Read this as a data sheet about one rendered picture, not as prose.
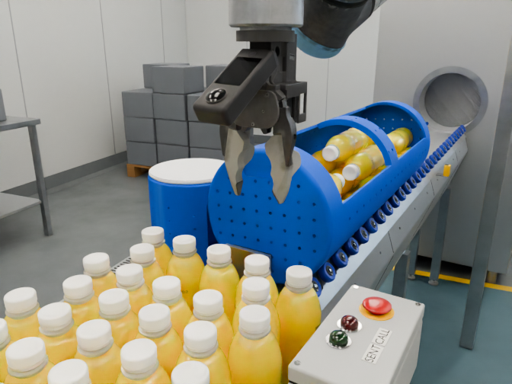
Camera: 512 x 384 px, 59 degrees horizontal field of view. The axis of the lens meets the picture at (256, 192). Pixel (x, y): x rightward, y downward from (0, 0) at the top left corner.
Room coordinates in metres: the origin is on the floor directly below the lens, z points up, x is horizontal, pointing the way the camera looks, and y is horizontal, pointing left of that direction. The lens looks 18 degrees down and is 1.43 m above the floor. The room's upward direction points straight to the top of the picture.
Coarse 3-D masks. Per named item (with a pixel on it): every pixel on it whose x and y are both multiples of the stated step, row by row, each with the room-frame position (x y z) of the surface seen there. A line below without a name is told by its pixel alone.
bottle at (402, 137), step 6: (396, 132) 1.45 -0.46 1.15; (402, 132) 1.47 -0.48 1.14; (408, 132) 1.50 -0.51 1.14; (390, 138) 1.40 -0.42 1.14; (396, 138) 1.40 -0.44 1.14; (402, 138) 1.42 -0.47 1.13; (408, 138) 1.47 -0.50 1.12; (396, 144) 1.38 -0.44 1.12; (402, 144) 1.40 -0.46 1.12; (408, 144) 1.48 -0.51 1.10; (396, 150) 1.38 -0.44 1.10
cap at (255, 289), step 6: (246, 282) 0.56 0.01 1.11; (252, 282) 0.56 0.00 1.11; (258, 282) 0.56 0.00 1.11; (264, 282) 0.56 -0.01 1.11; (246, 288) 0.55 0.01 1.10; (252, 288) 0.55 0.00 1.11; (258, 288) 0.55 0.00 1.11; (264, 288) 0.55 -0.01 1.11; (246, 294) 0.55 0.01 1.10; (252, 294) 0.54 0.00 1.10; (258, 294) 0.54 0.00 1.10; (264, 294) 0.55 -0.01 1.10; (252, 300) 0.54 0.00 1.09; (258, 300) 0.54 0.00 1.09
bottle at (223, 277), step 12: (216, 264) 0.65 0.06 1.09; (228, 264) 0.66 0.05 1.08; (204, 276) 0.65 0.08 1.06; (216, 276) 0.65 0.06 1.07; (228, 276) 0.65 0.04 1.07; (204, 288) 0.65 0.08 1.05; (216, 288) 0.64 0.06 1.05; (228, 288) 0.64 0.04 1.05; (228, 300) 0.64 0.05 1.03; (228, 312) 0.64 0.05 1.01
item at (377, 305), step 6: (366, 300) 0.51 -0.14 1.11; (372, 300) 0.50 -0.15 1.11; (378, 300) 0.50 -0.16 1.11; (384, 300) 0.51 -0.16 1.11; (366, 306) 0.49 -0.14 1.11; (372, 306) 0.49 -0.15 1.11; (378, 306) 0.49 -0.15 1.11; (384, 306) 0.49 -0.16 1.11; (390, 306) 0.49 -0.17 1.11; (372, 312) 0.49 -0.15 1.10; (378, 312) 0.48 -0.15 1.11; (384, 312) 0.48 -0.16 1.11
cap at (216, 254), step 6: (210, 246) 0.68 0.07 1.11; (216, 246) 0.68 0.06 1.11; (222, 246) 0.68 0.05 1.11; (228, 246) 0.68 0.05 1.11; (210, 252) 0.66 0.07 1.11; (216, 252) 0.66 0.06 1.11; (222, 252) 0.66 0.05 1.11; (228, 252) 0.66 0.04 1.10; (210, 258) 0.66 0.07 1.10; (216, 258) 0.65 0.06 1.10; (222, 258) 0.65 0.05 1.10; (228, 258) 0.66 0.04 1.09
